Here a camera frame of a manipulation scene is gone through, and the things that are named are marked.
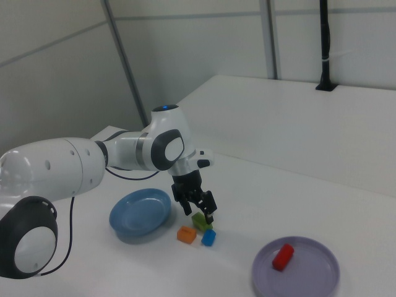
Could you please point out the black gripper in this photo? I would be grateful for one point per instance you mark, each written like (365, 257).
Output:
(187, 185)

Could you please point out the green block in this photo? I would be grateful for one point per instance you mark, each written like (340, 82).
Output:
(198, 220)

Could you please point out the orange block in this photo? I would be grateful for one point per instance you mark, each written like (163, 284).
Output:
(186, 235)

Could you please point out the red block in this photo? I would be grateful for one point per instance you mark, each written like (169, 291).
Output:
(283, 257)

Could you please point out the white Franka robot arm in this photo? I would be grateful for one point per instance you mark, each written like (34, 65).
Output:
(46, 167)

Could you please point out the blue block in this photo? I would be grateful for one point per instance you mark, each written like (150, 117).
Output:
(208, 238)

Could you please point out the blue plate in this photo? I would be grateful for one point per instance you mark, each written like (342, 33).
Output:
(136, 213)

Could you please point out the purple plate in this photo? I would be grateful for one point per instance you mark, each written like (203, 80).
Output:
(309, 278)

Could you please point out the black mounting pole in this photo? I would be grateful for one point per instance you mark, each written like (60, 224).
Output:
(325, 46)

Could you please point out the grey partition post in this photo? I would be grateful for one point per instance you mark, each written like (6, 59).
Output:
(273, 40)
(125, 62)

